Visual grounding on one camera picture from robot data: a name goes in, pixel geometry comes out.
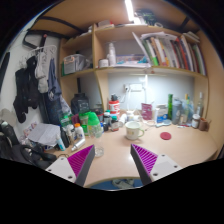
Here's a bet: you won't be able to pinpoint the wooden shelf unit with books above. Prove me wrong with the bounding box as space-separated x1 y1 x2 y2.
59 20 210 113

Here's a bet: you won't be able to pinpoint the hanging dark clothes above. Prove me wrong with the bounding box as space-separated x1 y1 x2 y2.
12 44 64 125

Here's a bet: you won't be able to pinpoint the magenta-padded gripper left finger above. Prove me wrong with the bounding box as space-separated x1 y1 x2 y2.
45 144 96 187

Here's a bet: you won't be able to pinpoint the brown mug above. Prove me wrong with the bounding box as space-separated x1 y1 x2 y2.
198 118 212 132

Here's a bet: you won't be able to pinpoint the white mug with green handle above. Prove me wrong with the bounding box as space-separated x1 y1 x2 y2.
125 120 146 141

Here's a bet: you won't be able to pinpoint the white power strip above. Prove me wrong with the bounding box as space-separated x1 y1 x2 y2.
124 83 144 93

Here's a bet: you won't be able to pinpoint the clear glass bottle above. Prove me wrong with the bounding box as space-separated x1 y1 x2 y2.
196 91 205 118

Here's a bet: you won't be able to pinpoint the crumpled white paper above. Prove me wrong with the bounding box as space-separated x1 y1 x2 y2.
27 122 62 147

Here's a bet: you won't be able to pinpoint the maroon packet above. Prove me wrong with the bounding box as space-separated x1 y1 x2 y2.
141 102 154 121

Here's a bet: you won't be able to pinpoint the large dark jar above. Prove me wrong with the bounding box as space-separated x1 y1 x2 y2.
70 92 91 116

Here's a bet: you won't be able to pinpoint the flat round red coaster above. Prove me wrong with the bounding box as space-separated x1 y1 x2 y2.
159 131 173 141

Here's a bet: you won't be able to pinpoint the red and white canister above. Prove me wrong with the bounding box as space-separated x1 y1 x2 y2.
108 99 121 116

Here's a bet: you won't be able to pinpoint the white bottle with blue label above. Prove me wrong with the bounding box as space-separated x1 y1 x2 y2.
74 122 86 141

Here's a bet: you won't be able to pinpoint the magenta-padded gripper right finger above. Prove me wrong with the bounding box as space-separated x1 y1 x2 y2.
130 143 184 186

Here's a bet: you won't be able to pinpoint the green soap bottle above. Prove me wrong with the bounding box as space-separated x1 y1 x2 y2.
78 112 90 136

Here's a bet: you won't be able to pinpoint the tall green bottle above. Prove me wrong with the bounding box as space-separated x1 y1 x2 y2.
167 93 175 121

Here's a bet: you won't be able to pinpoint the glass jar with white lid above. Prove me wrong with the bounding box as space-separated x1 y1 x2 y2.
191 113 202 130

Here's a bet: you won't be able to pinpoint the grey shaker bottle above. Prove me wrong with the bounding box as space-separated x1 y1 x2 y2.
171 99 183 126

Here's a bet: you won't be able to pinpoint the clear bottle with green cap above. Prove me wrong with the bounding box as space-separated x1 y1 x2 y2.
87 111 105 158

